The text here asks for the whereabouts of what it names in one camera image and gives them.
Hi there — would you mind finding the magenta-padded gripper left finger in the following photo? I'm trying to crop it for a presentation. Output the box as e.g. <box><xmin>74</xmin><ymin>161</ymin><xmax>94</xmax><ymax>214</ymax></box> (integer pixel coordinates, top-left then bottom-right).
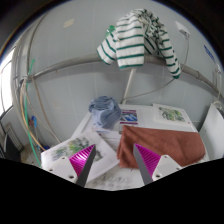
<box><xmin>46</xmin><ymin>143</ymin><xmax>98</xmax><ymax>188</ymax></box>

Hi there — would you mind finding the yellow hose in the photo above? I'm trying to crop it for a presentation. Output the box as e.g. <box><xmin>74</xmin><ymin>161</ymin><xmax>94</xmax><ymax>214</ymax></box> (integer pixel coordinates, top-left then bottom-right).
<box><xmin>19</xmin><ymin>79</ymin><xmax>46</xmax><ymax>151</ymax></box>

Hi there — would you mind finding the large printed picture sheet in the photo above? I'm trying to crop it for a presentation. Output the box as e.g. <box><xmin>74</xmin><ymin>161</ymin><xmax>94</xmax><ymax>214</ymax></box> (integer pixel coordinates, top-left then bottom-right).
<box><xmin>40</xmin><ymin>129</ymin><xmax>120</xmax><ymax>183</ymax></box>

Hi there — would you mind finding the white wall socket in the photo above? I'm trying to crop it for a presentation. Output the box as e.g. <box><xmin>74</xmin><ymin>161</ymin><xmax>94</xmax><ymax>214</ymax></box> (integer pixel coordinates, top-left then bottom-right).
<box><xmin>174</xmin><ymin>21</ymin><xmax>191</xmax><ymax>38</ymax></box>

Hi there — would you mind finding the grey cable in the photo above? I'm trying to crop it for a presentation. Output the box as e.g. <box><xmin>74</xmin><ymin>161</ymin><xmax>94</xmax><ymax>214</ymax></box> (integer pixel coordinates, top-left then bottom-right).
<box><xmin>123</xmin><ymin>34</ymin><xmax>190</xmax><ymax>101</ymax></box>

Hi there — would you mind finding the grey wall pipe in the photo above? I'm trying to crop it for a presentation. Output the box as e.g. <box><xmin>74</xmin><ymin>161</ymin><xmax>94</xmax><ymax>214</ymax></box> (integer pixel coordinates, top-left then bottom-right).
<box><xmin>29</xmin><ymin>53</ymin><xmax>224</xmax><ymax>101</ymax></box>

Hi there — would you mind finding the leaflet with purple pictures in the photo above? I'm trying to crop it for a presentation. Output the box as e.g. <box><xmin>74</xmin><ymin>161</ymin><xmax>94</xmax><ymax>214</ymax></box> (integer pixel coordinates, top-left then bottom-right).
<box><xmin>96</xmin><ymin>108</ymin><xmax>139</xmax><ymax>152</ymax></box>

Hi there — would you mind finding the white thin pipe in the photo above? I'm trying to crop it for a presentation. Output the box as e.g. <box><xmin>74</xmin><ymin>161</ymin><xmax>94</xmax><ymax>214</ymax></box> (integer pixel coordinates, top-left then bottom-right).
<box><xmin>121</xmin><ymin>68</ymin><xmax>138</xmax><ymax>104</ymax></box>

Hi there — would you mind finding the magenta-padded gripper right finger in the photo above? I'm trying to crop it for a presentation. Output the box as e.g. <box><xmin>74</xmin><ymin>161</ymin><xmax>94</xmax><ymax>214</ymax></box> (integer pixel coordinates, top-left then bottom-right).
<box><xmin>132</xmin><ymin>142</ymin><xmax>183</xmax><ymax>186</ymax></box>

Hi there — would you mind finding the window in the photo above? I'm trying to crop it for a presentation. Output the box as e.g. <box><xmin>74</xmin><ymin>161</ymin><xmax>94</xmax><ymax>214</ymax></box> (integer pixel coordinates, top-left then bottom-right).
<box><xmin>0</xmin><ymin>49</ymin><xmax>16</xmax><ymax>118</ymax></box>

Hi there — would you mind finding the brown towel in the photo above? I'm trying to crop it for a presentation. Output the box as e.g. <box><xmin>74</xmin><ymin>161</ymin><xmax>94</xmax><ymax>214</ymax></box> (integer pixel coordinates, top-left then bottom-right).
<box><xmin>116</xmin><ymin>124</ymin><xmax>207</xmax><ymax>169</ymax></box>

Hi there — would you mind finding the blue wall sticker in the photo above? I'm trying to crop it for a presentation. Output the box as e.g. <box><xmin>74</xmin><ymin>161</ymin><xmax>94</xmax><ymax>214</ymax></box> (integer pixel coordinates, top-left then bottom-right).
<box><xmin>203</xmin><ymin>44</ymin><xmax>216</xmax><ymax>63</ymax></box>

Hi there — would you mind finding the green hose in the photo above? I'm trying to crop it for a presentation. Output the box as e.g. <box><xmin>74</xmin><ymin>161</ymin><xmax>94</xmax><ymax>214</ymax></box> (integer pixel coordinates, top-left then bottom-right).
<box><xmin>23</xmin><ymin>59</ymin><xmax>43</xmax><ymax>168</ymax></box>

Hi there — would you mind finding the white appliance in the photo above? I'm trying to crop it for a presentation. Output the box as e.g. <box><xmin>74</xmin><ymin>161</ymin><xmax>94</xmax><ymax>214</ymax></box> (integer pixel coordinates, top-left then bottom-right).
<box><xmin>198</xmin><ymin>103</ymin><xmax>224</xmax><ymax>161</ymax></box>

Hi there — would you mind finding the crumpled blue cloth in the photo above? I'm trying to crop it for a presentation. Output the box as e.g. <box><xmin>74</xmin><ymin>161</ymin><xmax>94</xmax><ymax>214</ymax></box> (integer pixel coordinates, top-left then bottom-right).
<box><xmin>88</xmin><ymin>95</ymin><xmax>123</xmax><ymax>130</ymax></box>

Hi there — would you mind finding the sheet with green picture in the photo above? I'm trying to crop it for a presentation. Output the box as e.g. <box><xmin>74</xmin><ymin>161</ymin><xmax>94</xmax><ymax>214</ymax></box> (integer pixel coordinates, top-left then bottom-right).
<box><xmin>152</xmin><ymin>103</ymin><xmax>196</xmax><ymax>126</ymax></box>

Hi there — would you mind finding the green white striped shirt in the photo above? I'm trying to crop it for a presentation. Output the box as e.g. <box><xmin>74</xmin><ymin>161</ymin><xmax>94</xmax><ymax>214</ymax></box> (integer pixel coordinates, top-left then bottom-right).
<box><xmin>96</xmin><ymin>8</ymin><xmax>183</xmax><ymax>80</ymax></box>

